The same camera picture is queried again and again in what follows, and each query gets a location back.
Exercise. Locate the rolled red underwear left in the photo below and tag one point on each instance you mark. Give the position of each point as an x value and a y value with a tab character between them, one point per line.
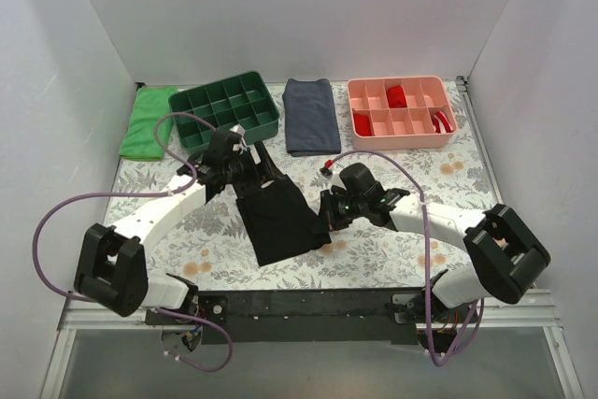
362	124

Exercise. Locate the rolled red underwear top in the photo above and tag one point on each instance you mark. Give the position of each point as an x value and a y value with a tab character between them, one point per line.
396	97

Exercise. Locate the rolled red underwear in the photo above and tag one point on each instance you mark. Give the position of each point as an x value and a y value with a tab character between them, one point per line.
362	124
396	97

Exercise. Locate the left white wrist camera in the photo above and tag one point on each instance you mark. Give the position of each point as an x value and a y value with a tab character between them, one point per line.
240	144

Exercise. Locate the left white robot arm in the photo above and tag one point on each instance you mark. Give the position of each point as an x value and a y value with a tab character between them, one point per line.
112	269

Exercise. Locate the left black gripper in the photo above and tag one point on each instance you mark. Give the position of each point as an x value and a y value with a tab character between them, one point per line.
254	168

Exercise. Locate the folded green towel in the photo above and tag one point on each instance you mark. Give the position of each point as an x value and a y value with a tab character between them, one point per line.
139	143

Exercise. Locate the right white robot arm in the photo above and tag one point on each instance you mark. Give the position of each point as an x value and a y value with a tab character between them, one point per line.
506	257

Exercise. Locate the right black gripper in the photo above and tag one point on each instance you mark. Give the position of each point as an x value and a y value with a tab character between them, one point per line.
328	211

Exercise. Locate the red white striped underwear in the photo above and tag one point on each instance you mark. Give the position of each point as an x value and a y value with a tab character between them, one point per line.
441	123

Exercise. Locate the floral patterned table mat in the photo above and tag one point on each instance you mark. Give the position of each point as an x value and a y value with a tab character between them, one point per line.
211	247

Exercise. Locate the folded grey-blue towel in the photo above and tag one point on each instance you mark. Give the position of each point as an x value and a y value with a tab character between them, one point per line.
311	127

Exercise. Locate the pink divided organizer tray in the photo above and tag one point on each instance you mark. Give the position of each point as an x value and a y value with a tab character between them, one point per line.
407	128

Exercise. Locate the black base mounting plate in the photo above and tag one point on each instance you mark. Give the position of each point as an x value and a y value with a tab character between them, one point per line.
340	315

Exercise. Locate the green divided organizer tray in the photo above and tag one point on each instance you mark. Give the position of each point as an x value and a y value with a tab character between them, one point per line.
238	100

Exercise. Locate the black underwear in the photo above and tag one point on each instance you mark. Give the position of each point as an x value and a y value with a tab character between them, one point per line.
280	223

